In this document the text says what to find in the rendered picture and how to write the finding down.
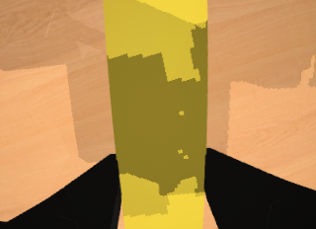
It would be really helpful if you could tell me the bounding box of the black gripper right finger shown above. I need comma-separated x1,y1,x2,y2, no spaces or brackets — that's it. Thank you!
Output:
204,147,316,229

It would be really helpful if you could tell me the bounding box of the yellow bar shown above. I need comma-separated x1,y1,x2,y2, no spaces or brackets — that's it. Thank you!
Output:
103,0,208,229

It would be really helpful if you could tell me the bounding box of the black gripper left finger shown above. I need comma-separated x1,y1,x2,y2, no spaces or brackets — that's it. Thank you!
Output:
0,154,122,229

